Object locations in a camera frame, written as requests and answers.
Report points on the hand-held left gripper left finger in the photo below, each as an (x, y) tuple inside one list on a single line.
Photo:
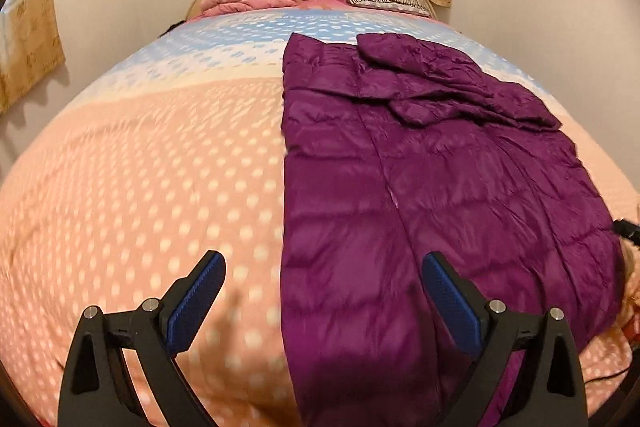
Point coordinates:
[(195, 302)]

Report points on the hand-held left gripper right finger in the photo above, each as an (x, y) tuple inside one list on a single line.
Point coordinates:
[(450, 302)]

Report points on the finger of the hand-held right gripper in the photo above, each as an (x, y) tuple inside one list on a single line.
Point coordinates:
[(629, 229)]

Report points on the purple puffer jacket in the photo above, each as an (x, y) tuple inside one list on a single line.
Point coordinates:
[(400, 182)]

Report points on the polka dot bedspread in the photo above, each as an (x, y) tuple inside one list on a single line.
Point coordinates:
[(125, 182)]

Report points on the wide beige floral curtain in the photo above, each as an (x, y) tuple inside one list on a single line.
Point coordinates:
[(30, 37)]

